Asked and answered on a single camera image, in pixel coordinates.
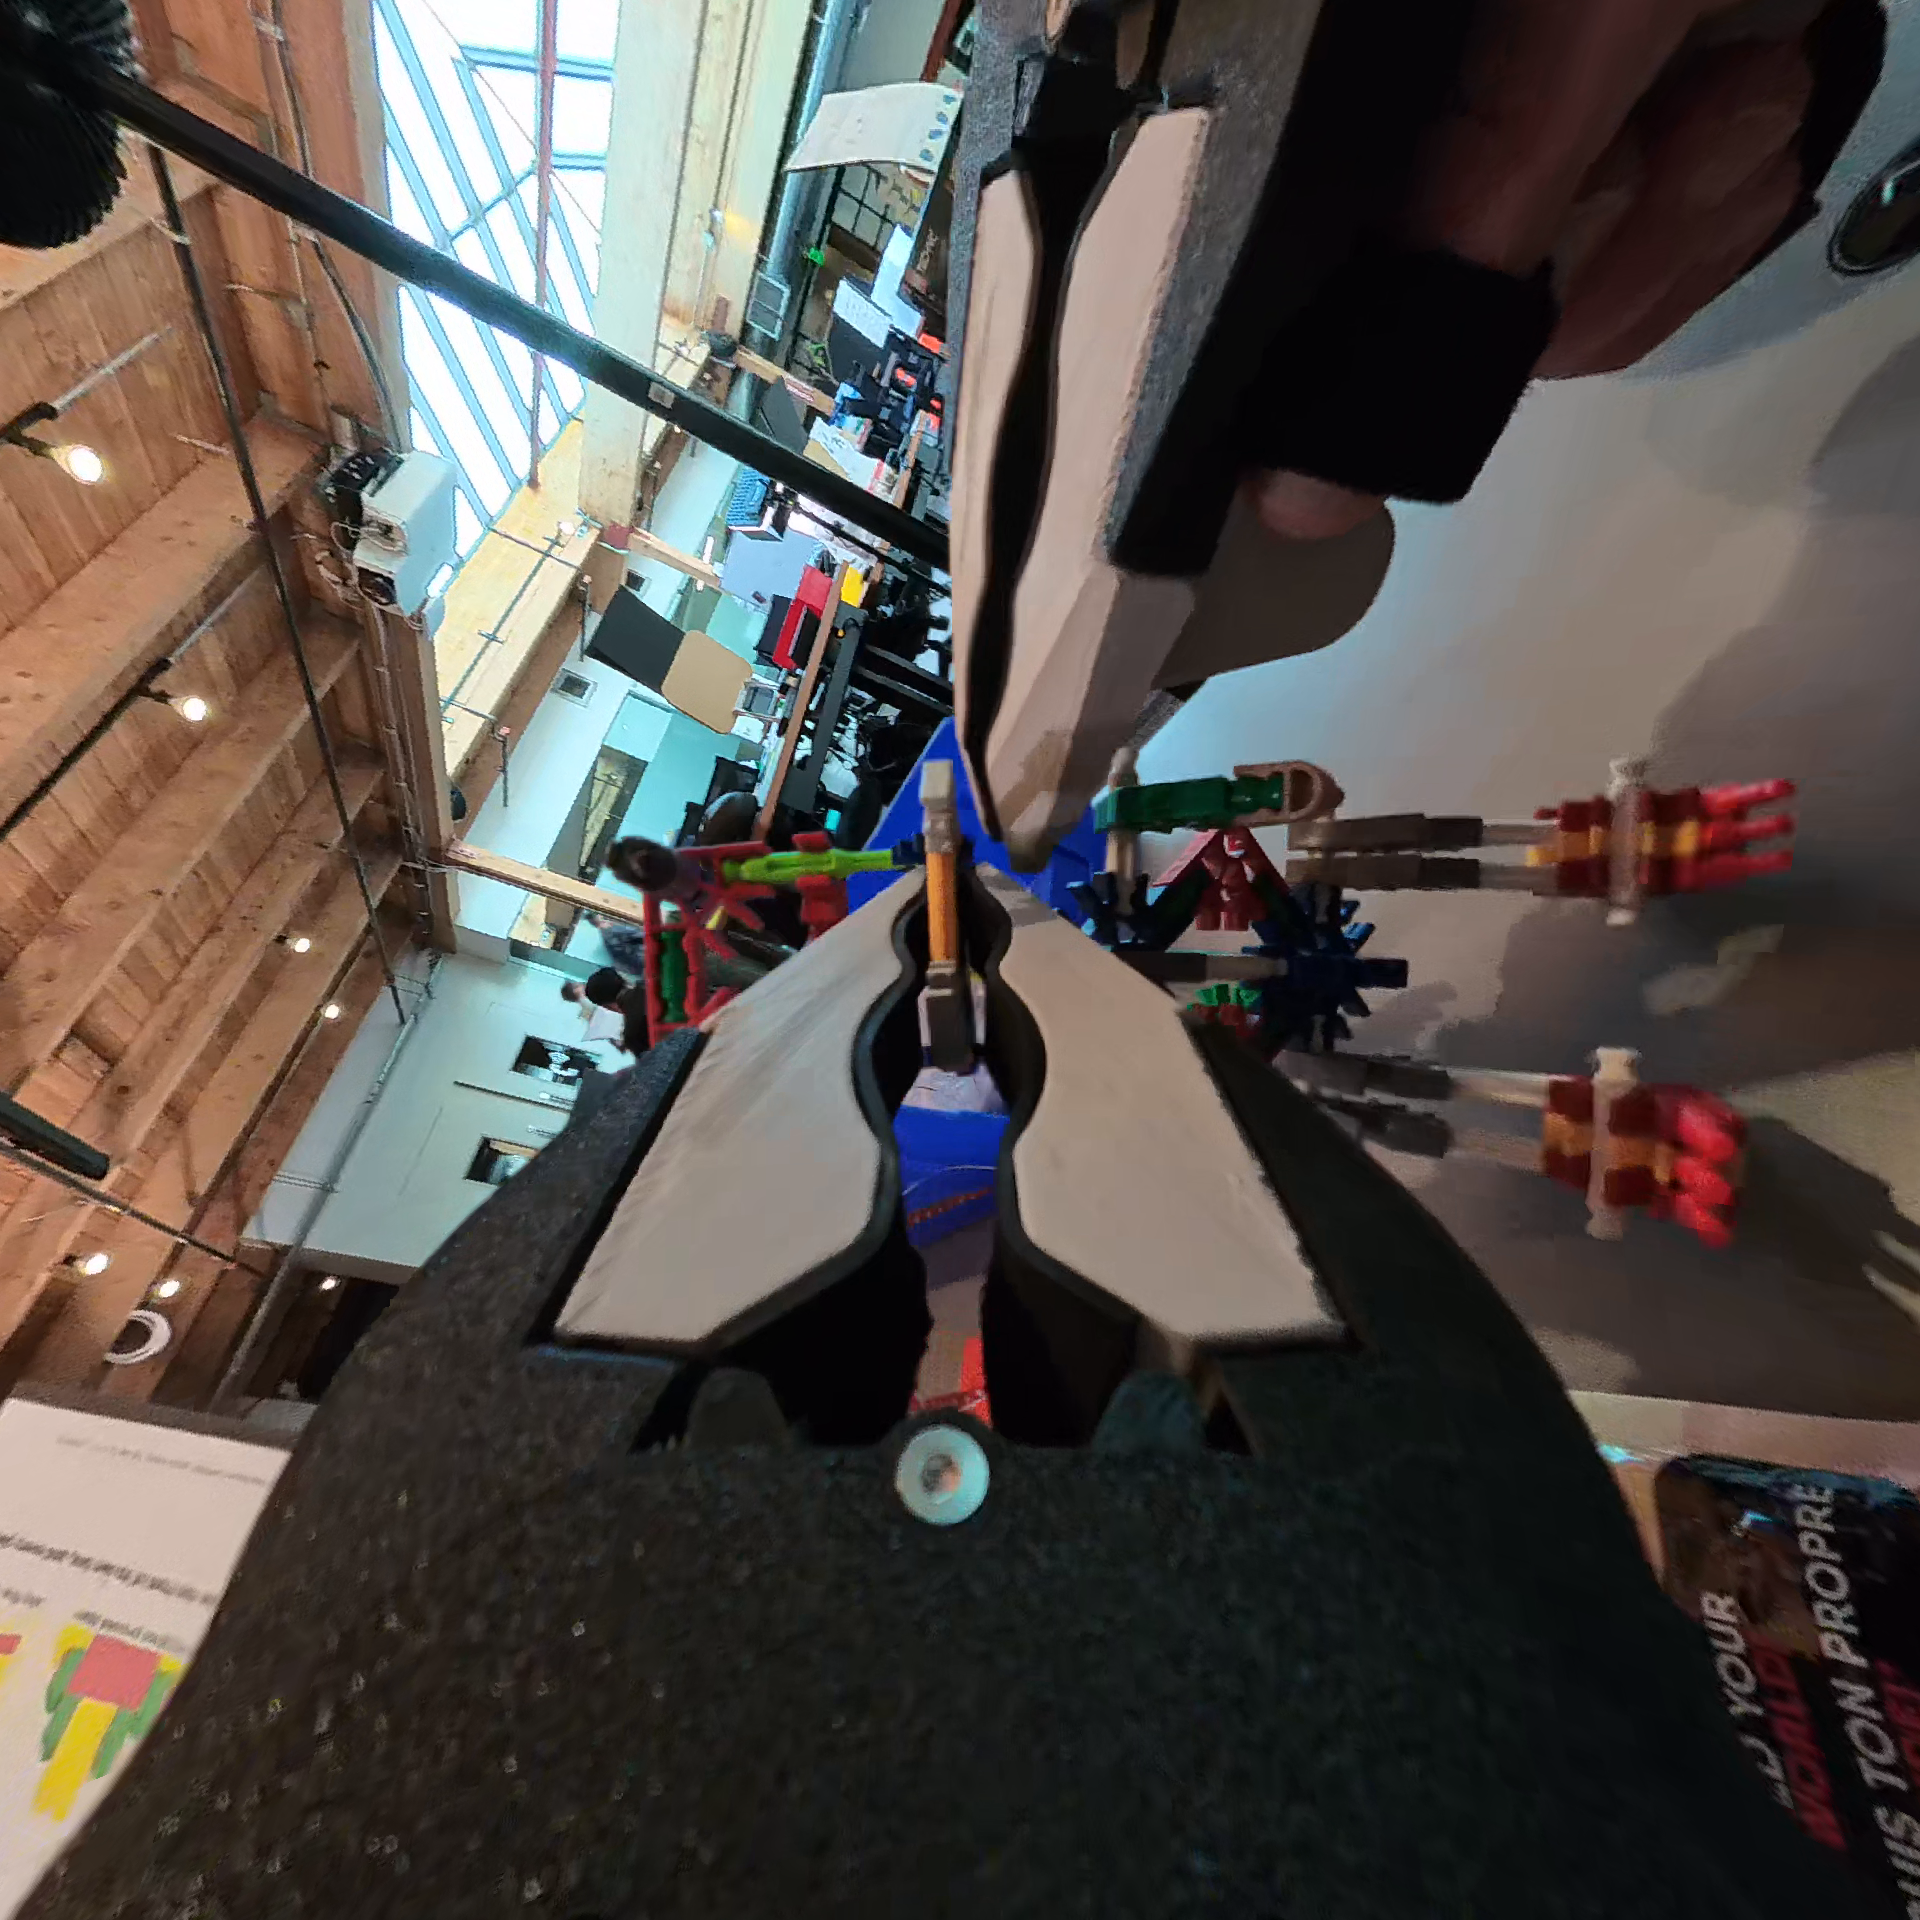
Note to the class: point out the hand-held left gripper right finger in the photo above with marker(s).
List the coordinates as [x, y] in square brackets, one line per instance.
[1154, 1185]

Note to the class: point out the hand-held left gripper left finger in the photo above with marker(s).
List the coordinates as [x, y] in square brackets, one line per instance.
[735, 1185]

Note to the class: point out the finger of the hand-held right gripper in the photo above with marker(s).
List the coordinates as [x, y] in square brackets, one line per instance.
[990, 452]
[1079, 630]

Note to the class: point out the grey fan connector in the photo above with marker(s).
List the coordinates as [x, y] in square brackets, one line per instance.
[939, 787]
[950, 1028]

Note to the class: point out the orange plastic rod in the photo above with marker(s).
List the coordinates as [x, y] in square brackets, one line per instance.
[945, 893]

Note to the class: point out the colourful construction toy model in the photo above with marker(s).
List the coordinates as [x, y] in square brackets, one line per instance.
[1664, 839]

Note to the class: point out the person's right hand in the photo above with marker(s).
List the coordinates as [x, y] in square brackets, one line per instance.
[1651, 150]

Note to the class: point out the red white tear strip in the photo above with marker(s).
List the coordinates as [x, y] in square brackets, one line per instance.
[950, 1206]

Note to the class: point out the blue storage bin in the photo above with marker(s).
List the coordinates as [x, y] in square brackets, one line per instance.
[945, 1141]

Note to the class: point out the tan back office chair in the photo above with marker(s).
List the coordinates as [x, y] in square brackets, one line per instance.
[705, 683]

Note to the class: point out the glass skylight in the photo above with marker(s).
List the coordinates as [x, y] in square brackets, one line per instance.
[451, 421]

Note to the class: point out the black round puck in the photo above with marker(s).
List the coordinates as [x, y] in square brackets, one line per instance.
[1881, 235]

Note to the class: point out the white instruction sheet board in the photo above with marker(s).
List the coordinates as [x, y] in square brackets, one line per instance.
[106, 1517]

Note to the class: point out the printed toy packaging bag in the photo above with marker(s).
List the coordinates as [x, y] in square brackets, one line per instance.
[1799, 1651]

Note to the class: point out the row of ceiling spotlights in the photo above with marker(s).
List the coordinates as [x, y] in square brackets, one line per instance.
[79, 462]

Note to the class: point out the white wall-mounted box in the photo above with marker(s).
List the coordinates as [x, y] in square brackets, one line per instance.
[406, 525]

